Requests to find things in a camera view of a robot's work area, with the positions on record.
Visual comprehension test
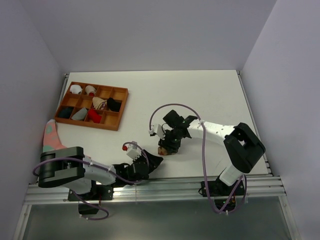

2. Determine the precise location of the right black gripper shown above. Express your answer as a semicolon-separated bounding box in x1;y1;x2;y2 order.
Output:
158;127;182;155

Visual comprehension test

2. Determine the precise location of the brown argyle sock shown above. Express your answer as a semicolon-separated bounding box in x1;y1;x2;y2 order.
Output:
157;146;178;156

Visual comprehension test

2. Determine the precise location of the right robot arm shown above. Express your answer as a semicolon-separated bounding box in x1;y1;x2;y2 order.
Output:
149;110;266;195

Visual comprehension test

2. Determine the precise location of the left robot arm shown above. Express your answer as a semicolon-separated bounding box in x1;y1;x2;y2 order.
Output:
32;142;164;200

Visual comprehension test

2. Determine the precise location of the black rolled sock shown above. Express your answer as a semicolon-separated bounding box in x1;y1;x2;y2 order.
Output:
107;97;122;113

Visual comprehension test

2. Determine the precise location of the orange compartment tray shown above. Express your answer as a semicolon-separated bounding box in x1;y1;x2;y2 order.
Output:
54;81;129;131

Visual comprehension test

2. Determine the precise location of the grey rolled sock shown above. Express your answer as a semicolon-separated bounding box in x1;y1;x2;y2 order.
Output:
71;108;88;121

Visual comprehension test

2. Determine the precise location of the beige red rolled sock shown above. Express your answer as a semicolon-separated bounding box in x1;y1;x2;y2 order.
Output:
85;85;97;97

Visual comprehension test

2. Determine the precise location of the pink patterned sock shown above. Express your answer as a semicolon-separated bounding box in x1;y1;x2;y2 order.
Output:
42;119;66;153

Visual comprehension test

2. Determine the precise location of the dark teal rolled sock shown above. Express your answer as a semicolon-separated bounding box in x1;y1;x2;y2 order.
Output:
57;106;74;119

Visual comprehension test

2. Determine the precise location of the white rolled sock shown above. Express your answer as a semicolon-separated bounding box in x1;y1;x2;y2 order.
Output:
69;84;83;95

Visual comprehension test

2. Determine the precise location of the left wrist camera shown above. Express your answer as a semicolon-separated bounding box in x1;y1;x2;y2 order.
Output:
122;142;142;160

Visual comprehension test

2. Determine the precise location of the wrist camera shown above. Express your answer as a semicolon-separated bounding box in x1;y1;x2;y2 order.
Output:
148;124;165;140
122;142;142;160

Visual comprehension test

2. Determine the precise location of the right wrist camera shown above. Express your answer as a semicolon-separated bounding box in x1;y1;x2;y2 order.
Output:
148;124;165;140

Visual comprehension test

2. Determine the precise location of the aluminium frame rail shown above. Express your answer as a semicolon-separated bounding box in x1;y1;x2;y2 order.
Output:
23;175;287;205

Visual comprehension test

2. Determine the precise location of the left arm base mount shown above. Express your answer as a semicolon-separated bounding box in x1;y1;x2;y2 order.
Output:
67;184;113;217

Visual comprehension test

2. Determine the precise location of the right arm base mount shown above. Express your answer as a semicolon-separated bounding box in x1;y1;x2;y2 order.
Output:
208;179;246;212

